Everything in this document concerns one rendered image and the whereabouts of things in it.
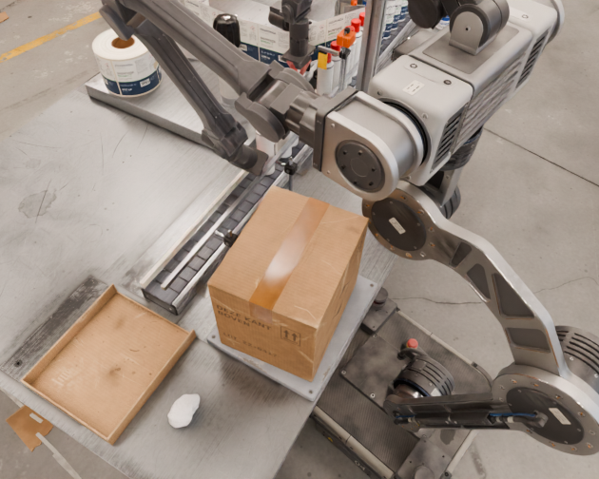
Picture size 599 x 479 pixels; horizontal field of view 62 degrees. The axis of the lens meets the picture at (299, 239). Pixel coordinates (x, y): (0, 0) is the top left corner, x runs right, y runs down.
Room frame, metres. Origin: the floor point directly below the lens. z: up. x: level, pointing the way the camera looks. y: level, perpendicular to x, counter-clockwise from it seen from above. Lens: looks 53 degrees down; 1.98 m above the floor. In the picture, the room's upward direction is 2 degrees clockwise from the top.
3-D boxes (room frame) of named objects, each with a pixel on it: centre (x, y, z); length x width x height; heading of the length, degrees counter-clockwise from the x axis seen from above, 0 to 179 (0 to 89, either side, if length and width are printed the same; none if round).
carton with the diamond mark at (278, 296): (0.63, 0.01, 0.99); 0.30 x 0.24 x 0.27; 157
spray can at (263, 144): (1.09, 0.11, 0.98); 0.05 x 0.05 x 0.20
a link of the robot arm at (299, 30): (1.38, 0.03, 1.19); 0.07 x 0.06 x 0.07; 50
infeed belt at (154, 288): (1.36, -0.04, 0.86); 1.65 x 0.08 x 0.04; 152
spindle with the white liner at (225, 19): (1.43, 0.24, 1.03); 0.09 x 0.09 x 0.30
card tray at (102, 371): (0.49, 0.43, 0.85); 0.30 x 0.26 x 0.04; 152
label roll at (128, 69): (1.53, 0.61, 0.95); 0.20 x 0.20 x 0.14
